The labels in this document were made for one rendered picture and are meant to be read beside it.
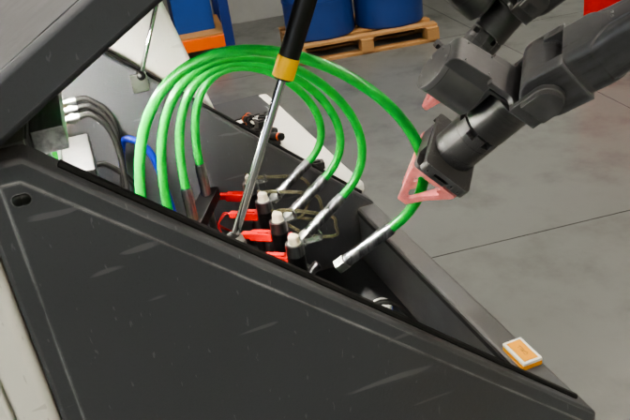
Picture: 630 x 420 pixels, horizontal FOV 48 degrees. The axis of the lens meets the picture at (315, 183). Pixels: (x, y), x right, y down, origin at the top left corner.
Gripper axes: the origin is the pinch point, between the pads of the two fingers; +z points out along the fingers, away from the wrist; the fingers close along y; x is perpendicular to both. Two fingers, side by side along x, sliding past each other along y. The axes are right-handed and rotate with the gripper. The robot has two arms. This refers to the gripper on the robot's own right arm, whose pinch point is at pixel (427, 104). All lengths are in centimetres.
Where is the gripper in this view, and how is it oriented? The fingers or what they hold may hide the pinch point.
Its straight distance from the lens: 119.3
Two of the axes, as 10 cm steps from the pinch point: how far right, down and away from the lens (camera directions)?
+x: 1.1, 4.3, -8.9
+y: -7.8, -5.2, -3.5
